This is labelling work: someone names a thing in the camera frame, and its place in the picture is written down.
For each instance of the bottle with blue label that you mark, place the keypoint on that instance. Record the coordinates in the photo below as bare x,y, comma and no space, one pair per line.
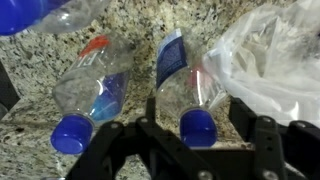
186,90

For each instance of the blue cap bottle back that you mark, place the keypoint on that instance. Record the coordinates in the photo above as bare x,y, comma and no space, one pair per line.
92,91

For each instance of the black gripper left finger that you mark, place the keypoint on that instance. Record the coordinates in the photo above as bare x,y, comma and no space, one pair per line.
163,154

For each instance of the clear plastic bag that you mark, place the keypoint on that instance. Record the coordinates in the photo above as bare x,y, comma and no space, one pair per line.
270,59

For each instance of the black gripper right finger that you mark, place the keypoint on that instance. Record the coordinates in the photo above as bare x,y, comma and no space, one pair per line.
289,152

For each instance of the blue cap bottle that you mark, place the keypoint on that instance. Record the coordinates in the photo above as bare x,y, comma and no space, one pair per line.
49,16
92,91

